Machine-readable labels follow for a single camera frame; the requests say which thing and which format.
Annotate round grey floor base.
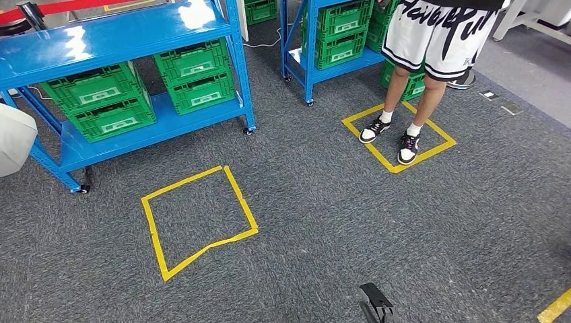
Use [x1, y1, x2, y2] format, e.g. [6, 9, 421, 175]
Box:
[446, 69, 477, 90]

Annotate blue metal shelf rack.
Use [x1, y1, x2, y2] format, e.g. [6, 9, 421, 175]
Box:
[0, 0, 257, 194]
[279, 0, 403, 107]

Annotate white workbench frame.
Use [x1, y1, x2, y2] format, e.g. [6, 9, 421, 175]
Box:
[492, 0, 571, 46]

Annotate white curved panel part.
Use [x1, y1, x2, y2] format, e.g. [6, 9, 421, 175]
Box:
[0, 103, 39, 178]

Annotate black barrier stanchion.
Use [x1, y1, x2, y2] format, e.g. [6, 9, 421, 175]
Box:
[0, 0, 46, 38]

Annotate red barrier belt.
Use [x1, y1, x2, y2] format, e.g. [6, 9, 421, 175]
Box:
[0, 0, 135, 27]

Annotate white power cable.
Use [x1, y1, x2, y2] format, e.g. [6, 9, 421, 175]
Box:
[242, 22, 286, 49]

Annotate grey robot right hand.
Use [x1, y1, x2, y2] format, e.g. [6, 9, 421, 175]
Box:
[359, 283, 396, 323]

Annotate person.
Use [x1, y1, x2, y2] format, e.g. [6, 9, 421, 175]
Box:
[359, 0, 507, 167]

